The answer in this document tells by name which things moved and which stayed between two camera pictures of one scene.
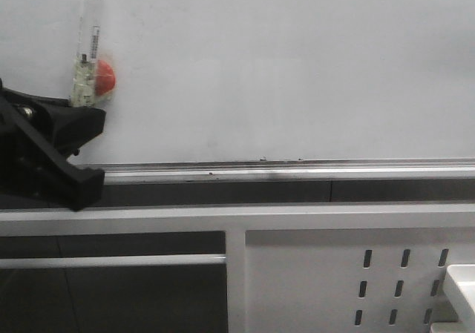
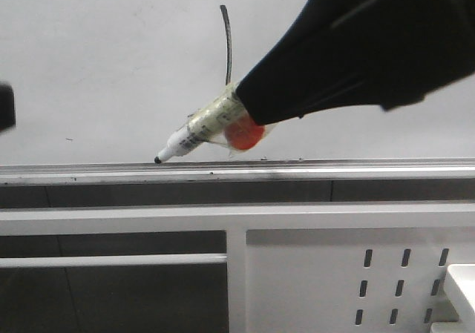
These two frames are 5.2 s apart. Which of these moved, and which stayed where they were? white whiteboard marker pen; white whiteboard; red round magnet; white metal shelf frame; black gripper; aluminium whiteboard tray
Moved: red round magnet; white whiteboard marker pen; black gripper
Stayed: white whiteboard; aluminium whiteboard tray; white metal shelf frame
